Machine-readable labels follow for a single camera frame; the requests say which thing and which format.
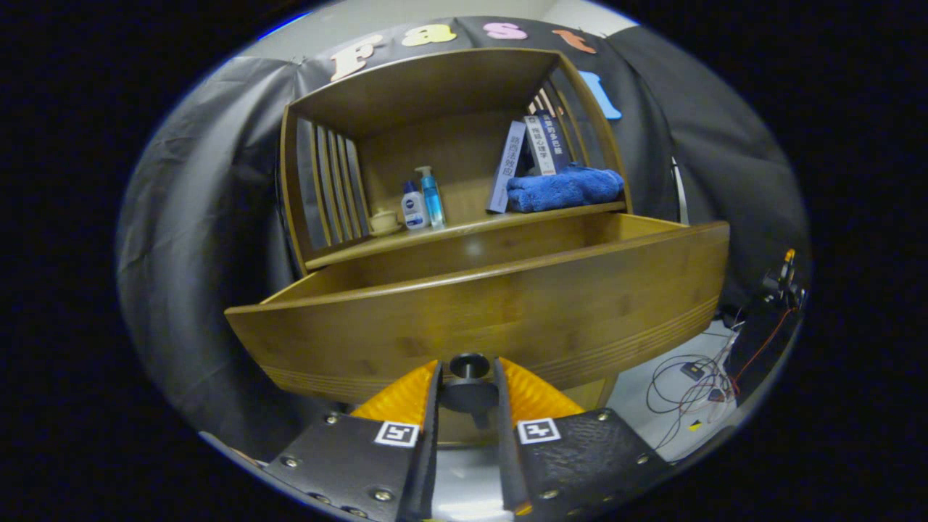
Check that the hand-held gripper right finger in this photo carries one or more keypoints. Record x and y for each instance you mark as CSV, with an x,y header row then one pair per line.
x,y
507,449

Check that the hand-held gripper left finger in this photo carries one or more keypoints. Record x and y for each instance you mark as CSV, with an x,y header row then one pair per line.
x,y
426,449

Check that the wooden drawer with black knob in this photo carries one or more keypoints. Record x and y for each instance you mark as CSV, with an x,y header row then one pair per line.
x,y
507,312

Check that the wooden countertop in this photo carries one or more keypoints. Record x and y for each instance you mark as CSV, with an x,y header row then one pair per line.
x,y
478,223

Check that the wooden cabinet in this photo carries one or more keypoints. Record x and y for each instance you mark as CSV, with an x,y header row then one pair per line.
x,y
449,152

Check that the beige lidded teacup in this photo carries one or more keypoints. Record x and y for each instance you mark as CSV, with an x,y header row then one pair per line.
x,y
384,222

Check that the white lotion bottle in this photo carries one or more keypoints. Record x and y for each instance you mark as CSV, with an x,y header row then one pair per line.
x,y
415,212

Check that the blue pump bottle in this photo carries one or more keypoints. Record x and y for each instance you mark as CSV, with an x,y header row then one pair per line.
x,y
433,203

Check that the blue folded towel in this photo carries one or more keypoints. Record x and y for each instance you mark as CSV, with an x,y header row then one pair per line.
x,y
562,188

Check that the grey leaning book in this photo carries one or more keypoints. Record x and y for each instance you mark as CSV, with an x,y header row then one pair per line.
x,y
506,170

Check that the white spine book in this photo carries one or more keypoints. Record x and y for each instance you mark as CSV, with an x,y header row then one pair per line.
x,y
539,145

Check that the dark blue book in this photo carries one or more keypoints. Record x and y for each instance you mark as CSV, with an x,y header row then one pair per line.
x,y
557,141

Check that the black backdrop cloth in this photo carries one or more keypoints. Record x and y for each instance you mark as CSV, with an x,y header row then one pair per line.
x,y
188,217

